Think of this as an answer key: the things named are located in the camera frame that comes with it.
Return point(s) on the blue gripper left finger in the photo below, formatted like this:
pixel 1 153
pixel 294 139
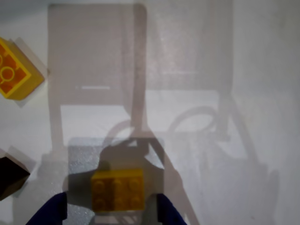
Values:
pixel 54 211

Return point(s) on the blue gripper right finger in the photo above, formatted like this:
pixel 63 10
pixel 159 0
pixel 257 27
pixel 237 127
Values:
pixel 167 211

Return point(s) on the yellow lego brick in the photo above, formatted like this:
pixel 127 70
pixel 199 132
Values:
pixel 14 70
pixel 117 189

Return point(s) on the black lego brick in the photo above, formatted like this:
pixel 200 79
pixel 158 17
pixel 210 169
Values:
pixel 11 175

